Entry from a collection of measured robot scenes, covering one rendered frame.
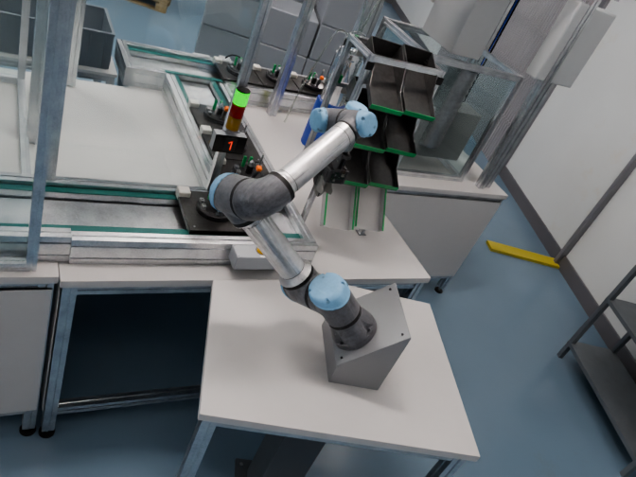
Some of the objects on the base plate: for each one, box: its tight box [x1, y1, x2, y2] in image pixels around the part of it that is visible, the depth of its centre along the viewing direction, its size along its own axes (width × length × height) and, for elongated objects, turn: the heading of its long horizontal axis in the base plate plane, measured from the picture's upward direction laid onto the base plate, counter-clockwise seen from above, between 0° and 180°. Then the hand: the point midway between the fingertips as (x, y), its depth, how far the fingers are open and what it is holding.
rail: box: [68, 231, 319, 265], centre depth 206 cm, size 6×89×11 cm, turn 87°
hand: (317, 191), depth 202 cm, fingers closed
